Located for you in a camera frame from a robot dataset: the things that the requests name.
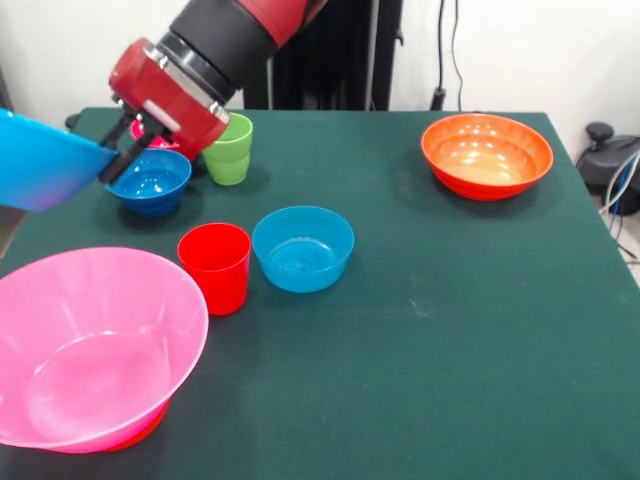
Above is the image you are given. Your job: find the small orange ridged bowl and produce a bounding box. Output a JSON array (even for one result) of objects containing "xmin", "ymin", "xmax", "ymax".
[{"xmin": 107, "ymin": 402, "xmax": 169, "ymax": 453}]

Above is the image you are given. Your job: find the small dark blue bowl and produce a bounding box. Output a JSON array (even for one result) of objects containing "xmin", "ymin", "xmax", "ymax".
[{"xmin": 105, "ymin": 148, "xmax": 193, "ymax": 219}]

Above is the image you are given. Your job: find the bundle of floor cables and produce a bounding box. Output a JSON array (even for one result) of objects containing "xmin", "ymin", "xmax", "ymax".
[{"xmin": 597, "ymin": 149, "xmax": 640, "ymax": 264}]

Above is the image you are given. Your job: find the large pink bowl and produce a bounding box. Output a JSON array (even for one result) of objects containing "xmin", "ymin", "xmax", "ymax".
[{"xmin": 0, "ymin": 246, "xmax": 210, "ymax": 455}]

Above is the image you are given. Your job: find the dark green tablecloth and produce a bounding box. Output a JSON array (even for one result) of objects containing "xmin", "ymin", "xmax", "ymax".
[{"xmin": 0, "ymin": 106, "xmax": 640, "ymax": 480}]

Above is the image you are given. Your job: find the black floor stand base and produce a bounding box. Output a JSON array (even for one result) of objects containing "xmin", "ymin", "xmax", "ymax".
[{"xmin": 574, "ymin": 121, "xmax": 640, "ymax": 217}]

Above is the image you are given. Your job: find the small pink-red bowl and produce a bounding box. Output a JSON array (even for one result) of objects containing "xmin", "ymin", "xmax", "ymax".
[{"xmin": 129, "ymin": 115, "xmax": 182, "ymax": 151}]

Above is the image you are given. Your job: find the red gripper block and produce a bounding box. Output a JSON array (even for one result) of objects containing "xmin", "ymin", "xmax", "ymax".
[{"xmin": 98, "ymin": 38, "xmax": 231, "ymax": 185}]

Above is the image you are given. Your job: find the green cup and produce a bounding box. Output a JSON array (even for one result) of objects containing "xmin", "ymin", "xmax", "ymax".
[{"xmin": 201, "ymin": 112, "xmax": 254, "ymax": 187}]

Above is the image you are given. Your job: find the thin black cable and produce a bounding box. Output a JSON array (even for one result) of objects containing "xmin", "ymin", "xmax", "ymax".
[{"xmin": 449, "ymin": 0, "xmax": 465, "ymax": 112}]

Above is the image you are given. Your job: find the black cable with plug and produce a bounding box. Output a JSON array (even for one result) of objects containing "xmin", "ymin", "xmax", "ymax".
[{"xmin": 430, "ymin": 0, "xmax": 448, "ymax": 111}]

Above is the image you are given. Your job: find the large orange bowl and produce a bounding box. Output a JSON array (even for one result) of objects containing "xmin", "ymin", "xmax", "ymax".
[{"xmin": 420, "ymin": 113, "xmax": 555, "ymax": 202}]

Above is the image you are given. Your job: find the small light blue ridged bowl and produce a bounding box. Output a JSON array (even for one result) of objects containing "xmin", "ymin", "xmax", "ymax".
[{"xmin": 251, "ymin": 205, "xmax": 356, "ymax": 295}]

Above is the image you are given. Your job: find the red cup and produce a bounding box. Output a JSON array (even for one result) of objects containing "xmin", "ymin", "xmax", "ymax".
[{"xmin": 177, "ymin": 222, "xmax": 252, "ymax": 317}]

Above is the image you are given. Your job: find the large blue bowl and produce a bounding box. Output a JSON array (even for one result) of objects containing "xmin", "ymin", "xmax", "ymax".
[{"xmin": 0, "ymin": 107, "xmax": 119, "ymax": 214}]

